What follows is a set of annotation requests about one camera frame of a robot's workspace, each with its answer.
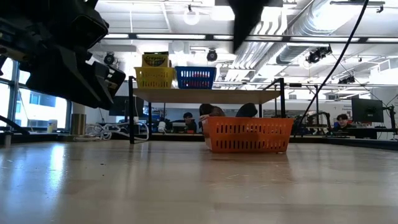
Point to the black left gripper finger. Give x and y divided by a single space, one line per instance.
74 81

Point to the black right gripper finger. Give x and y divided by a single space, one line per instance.
245 18

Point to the blue plastic basket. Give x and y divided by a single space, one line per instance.
196 69

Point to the yellow plastic basket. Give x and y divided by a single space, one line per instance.
154 69

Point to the yellow green crayon box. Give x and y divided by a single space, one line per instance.
155 59

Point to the black background robot arm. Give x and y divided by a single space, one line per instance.
323 119

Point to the small yellow bottle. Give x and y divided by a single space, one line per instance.
52 127

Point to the round white ceiling lamp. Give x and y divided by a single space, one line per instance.
184 17

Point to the dark wide monitor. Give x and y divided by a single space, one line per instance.
139 107

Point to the black ceiling spotlight cluster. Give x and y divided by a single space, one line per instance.
317 56

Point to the wooden shelf riser black legs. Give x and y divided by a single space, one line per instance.
202 96

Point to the person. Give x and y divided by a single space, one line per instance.
211 111
247 110
342 119
188 119

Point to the orange plastic basket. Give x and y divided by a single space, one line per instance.
248 121

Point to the small black ceiling spotlight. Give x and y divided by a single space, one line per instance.
346 81

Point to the black computer monitor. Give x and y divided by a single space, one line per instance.
367 110

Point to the black round ceiling camera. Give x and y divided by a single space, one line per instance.
109 58

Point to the black overhead camera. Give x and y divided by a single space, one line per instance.
212 56

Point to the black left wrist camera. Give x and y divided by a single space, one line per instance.
91 31

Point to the silver ventilation duct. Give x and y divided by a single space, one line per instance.
311 21

